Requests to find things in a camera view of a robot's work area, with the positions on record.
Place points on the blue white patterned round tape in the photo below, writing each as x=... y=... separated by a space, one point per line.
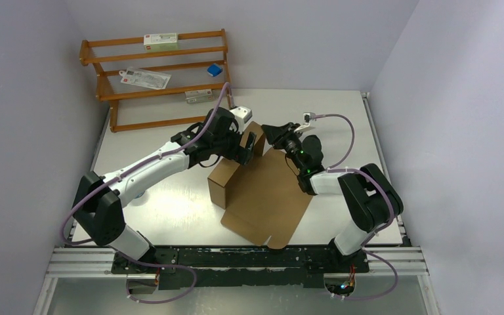
x=139 y=201

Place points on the brown cardboard box sheet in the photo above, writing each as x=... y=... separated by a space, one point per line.
x=262 y=200

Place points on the clear plastic package red label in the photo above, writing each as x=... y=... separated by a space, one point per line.
x=144 y=78

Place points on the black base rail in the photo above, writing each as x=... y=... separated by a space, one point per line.
x=305 y=265

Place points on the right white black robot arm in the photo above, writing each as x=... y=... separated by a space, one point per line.
x=371 y=200

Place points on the orange wooden shelf rack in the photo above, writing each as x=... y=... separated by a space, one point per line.
x=133 y=108

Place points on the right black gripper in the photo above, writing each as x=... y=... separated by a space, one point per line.
x=273 y=134

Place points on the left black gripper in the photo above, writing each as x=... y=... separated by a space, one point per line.
x=241 y=154

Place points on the white green box top shelf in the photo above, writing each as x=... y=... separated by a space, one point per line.
x=160 y=42

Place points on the small white box lower shelf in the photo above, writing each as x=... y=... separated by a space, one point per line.
x=199 y=96

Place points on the small blue box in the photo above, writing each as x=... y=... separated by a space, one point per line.
x=214 y=70

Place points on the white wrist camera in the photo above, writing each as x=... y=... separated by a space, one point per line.
x=242 y=115
x=306 y=125

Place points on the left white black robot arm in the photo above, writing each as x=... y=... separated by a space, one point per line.
x=100 y=200

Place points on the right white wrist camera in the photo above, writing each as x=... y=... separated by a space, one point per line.
x=306 y=125

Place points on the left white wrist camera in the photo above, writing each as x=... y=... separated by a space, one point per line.
x=242 y=115

